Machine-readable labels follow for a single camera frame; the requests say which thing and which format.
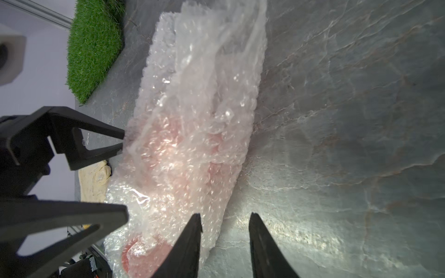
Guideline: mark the clear bubble wrap sheet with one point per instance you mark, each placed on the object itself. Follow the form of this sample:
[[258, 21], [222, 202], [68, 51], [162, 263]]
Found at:
[[203, 69]]

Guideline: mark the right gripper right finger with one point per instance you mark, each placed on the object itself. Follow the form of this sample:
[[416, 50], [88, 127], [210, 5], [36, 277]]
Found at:
[[266, 258]]

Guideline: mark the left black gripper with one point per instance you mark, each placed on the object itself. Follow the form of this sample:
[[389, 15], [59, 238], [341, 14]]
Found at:
[[21, 173]]

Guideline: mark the red plastic wine glass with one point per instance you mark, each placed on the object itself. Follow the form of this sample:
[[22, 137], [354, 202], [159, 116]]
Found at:
[[175, 176]]

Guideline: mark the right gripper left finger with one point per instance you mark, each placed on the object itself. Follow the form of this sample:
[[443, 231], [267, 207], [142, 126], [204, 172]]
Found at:
[[183, 259]]

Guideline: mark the cream work glove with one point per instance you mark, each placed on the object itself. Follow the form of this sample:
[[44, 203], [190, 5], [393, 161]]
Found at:
[[93, 181]]

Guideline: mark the green artificial grass mat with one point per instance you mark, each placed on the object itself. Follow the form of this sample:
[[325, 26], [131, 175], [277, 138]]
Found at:
[[94, 43]]

